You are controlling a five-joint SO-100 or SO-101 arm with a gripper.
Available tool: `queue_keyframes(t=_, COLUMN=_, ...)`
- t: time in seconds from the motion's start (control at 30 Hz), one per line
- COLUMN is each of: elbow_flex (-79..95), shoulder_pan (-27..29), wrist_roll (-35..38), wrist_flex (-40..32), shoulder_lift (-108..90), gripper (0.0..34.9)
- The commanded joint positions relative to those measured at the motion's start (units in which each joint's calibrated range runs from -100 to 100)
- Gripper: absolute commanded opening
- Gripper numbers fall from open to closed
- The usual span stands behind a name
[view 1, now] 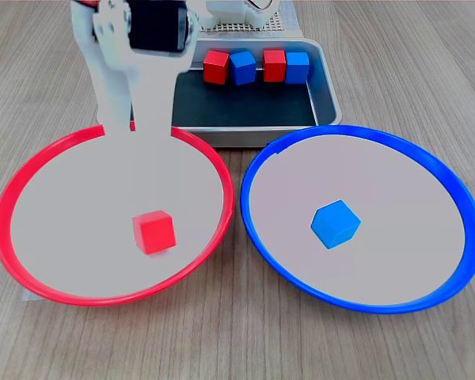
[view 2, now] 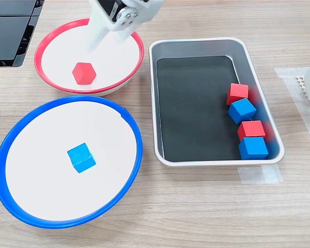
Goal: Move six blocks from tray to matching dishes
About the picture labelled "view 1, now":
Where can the small red cube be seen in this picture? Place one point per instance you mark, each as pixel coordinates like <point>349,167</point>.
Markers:
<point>274,65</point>
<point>154,231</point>
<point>215,67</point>

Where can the small blue cube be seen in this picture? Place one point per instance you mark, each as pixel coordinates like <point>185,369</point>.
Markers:
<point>243,68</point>
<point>335,229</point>
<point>297,68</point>

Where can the black tray mat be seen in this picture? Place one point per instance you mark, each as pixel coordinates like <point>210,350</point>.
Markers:
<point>241,103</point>

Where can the steel tray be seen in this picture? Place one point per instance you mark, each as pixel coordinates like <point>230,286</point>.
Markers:
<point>323,87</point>

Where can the white plate red rim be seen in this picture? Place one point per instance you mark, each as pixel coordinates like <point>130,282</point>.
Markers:
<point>83,217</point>

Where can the clear tape strip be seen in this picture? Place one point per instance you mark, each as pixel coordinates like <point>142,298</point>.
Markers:
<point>291,20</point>
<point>28,297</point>

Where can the white plate blue rim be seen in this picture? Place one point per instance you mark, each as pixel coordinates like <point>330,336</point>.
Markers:
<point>400,237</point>

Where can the pale perforated base plate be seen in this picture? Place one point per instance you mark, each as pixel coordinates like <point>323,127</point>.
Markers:
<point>275,23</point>

